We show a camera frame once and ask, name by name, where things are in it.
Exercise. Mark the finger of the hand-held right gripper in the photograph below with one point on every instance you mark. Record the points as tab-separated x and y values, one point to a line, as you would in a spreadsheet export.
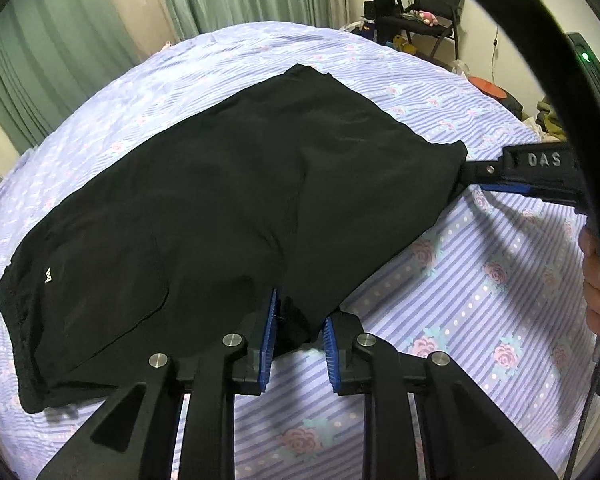
525	161
540	194

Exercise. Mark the black chair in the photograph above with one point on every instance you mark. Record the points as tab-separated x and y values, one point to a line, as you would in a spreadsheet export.
437	2

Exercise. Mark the black pants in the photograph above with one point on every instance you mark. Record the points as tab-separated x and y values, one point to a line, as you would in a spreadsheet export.
220	210

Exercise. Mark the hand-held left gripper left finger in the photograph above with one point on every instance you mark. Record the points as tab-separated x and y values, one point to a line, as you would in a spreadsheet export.
267	342

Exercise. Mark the orange round object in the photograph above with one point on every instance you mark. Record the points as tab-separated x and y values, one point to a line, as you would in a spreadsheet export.
486	86

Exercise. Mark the white plastic bag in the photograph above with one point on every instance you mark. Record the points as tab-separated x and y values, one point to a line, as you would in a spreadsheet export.
459	67

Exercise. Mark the black bag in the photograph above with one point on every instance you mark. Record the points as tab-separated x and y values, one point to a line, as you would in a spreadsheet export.
386	2

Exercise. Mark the pile of clothes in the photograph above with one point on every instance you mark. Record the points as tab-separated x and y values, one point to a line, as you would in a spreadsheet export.
545	120

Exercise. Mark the pink plush toy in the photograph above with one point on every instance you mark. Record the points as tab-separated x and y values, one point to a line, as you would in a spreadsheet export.
429	18

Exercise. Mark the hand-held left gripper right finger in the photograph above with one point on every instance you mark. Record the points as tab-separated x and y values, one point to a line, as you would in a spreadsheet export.
332	355

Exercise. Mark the purple floral striped bed sheet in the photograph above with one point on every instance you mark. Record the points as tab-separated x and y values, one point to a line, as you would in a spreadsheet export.
455	300

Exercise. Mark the yellow toy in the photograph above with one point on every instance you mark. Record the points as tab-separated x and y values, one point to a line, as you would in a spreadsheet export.
402	44

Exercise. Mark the person's right hand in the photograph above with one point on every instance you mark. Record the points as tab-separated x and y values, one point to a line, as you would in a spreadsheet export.
596	280

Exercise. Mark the beige curtain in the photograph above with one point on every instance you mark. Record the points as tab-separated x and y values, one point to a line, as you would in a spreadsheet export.
135	10

